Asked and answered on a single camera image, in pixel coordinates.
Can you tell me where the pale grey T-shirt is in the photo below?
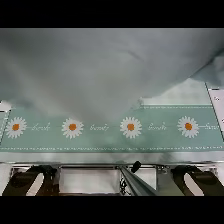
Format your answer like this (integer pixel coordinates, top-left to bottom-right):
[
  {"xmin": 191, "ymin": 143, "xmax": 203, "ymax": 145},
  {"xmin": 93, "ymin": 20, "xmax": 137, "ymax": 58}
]
[{"xmin": 0, "ymin": 27, "xmax": 224, "ymax": 126}]

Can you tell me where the black cable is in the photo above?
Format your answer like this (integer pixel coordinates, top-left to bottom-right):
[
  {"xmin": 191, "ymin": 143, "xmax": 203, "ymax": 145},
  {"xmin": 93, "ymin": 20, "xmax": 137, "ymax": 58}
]
[{"xmin": 118, "ymin": 175, "xmax": 131, "ymax": 196}]

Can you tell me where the silver frame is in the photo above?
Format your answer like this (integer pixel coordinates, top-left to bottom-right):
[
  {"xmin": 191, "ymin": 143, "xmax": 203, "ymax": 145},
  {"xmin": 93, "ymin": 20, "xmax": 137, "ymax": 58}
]
[{"xmin": 0, "ymin": 159, "xmax": 224, "ymax": 197}]

